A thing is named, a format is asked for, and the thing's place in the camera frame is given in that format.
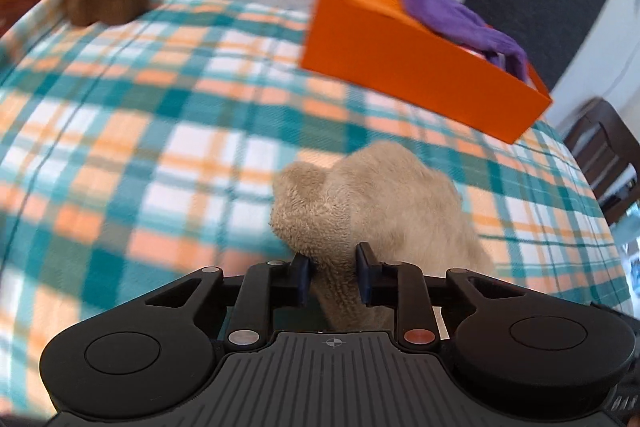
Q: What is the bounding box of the plaid tablecloth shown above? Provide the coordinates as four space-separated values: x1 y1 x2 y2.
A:
0 0 636 418

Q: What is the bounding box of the dark wooden chair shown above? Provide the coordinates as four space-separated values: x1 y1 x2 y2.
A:
562 97 640 228

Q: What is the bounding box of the orange cardboard box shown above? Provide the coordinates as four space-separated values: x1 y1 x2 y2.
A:
300 0 553 145

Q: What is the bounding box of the beige fluffy towel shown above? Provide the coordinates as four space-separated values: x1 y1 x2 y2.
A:
270 140 496 333

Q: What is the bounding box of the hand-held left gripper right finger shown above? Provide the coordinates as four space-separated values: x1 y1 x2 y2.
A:
354 243 526 349

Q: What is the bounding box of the purple fuzzy cloth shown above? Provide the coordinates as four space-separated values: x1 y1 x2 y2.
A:
401 0 530 80

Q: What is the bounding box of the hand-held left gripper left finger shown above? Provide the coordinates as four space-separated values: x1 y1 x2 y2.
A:
145 253 313 348

